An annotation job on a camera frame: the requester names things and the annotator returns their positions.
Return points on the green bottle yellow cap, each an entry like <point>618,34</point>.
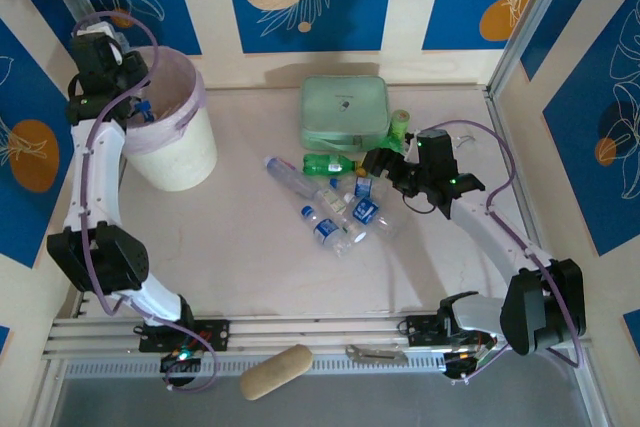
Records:
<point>394,143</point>
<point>325,164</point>

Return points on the clear bottle blue cap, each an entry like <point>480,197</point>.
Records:
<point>144,108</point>

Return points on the clear bottle blue label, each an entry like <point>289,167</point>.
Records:
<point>365,210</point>
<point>365,187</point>
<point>325,229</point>

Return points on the clear bottle white green label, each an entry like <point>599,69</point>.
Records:
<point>336,204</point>

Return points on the large clear bottle pink label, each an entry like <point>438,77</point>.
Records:
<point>292,178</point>

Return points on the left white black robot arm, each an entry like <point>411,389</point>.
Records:
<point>102,172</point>

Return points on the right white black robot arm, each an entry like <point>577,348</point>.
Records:
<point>500,239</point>

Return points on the pink bin liner bag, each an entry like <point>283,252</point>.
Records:
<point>170,77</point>

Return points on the white plastic bin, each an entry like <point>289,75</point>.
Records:
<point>190,157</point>

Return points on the small green can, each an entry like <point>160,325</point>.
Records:
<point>400,119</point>

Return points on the mint green zip pouch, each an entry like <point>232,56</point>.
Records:
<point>345,97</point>

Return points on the tan foam roller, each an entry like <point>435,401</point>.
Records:
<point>275,372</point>

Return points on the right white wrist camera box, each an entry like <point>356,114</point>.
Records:
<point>411,149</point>

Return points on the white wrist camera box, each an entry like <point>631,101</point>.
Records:
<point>411,149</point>
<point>95,29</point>

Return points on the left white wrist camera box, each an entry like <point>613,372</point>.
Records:
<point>95,29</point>

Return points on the aluminium side rail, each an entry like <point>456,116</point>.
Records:
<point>81,308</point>
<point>500,119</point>

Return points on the aluminium frame rail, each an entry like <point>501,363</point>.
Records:
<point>320,329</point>

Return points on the flat metal bracket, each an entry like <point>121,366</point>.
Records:
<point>377,353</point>

